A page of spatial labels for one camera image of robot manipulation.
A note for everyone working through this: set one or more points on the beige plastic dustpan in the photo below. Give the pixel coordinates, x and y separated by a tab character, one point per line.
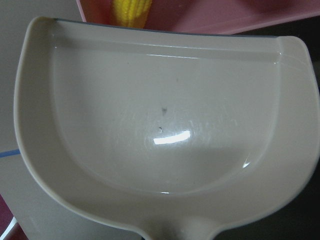
173	136

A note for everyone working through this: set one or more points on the yellow toy corn cob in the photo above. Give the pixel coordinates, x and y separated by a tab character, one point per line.
130	13

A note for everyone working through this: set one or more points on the pink plastic bin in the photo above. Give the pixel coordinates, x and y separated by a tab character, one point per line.
209	16

